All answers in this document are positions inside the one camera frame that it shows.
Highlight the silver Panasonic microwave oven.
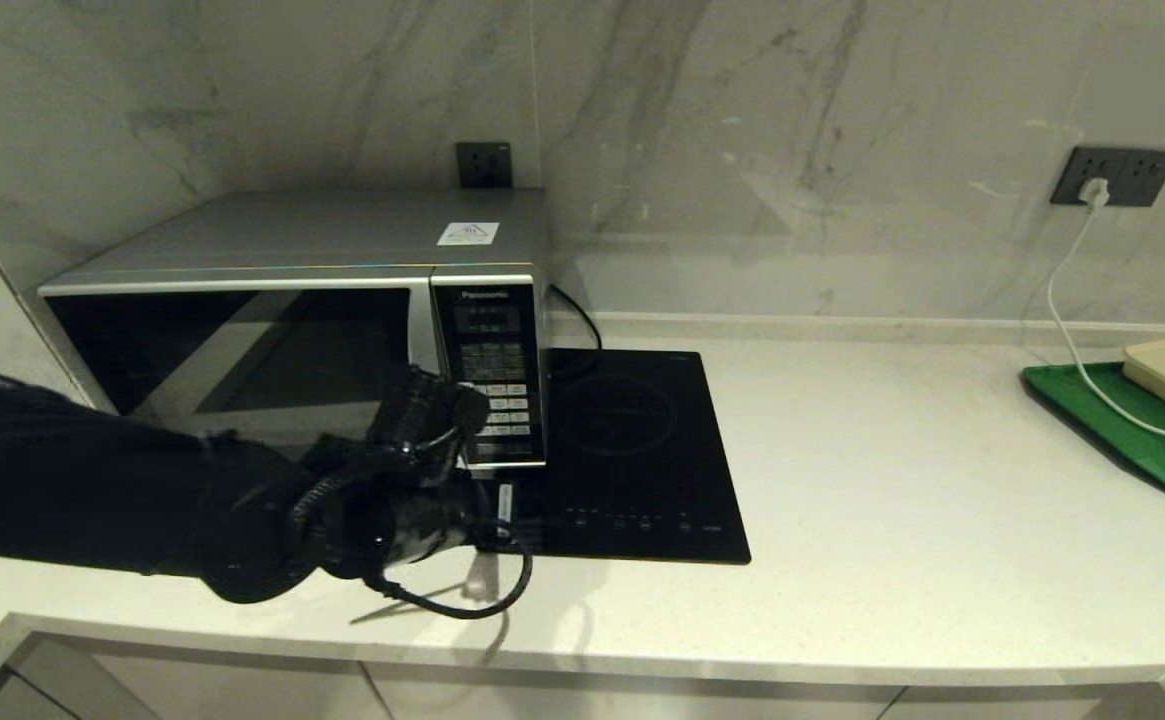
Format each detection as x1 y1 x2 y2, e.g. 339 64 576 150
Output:
37 188 553 471

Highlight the black induction cooktop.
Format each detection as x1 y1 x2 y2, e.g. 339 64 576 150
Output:
497 349 752 566

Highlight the grey cabinet corner panel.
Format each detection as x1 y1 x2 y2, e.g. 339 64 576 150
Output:
0 668 78 720

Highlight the green plastic tray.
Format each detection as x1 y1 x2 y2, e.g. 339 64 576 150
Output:
1019 362 1165 506

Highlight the dark single wall outlet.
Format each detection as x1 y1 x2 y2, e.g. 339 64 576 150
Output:
456 142 514 191

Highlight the white power cable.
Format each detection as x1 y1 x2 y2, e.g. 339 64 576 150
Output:
1045 205 1165 456

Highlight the dark wide wall outlet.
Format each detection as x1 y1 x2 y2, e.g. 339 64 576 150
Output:
1050 146 1165 208

